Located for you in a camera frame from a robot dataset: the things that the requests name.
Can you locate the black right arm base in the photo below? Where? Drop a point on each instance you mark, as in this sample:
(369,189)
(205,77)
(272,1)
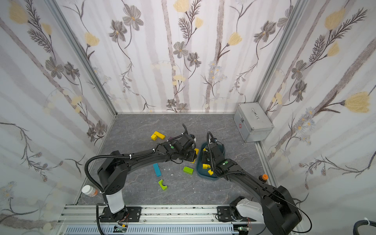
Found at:
(230,214)

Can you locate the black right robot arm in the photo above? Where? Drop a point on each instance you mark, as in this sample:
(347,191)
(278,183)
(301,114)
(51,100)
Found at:
(280,213)

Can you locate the white bottle left side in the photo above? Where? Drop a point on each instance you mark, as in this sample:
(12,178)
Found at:
(89,191)

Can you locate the green rectangular block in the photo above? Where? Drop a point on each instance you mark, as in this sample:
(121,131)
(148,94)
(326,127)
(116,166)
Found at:
(188,170)

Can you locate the yellow rectangular block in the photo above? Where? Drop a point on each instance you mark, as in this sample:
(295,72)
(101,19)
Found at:
(205,166)

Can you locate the silver aluminium first aid case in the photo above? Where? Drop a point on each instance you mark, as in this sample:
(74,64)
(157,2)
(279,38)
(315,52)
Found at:
(252,122)

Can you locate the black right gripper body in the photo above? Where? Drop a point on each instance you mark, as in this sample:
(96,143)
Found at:
(210,160)

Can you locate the teal plastic bin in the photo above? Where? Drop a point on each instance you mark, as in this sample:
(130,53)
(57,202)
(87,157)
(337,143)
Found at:
(203,173)

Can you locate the brown bottle orange cap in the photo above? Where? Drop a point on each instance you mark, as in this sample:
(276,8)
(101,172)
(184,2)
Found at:
(263,178)

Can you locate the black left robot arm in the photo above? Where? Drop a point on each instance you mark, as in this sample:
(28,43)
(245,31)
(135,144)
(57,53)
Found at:
(114,170)

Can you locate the green arch block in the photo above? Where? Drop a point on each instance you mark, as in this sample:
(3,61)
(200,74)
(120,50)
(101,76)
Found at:
(162,185)

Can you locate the large teal flat block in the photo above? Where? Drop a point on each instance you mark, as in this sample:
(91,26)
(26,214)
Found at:
(157,170)

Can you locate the white cable tray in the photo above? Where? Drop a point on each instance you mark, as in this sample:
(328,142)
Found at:
(216,229)

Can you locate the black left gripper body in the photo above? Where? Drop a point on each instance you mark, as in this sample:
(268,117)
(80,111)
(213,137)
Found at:
(191,151)

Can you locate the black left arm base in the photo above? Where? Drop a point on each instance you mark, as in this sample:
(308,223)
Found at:
(128,214)

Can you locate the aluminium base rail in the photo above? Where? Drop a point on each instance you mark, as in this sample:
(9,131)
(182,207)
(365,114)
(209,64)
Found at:
(84,220)

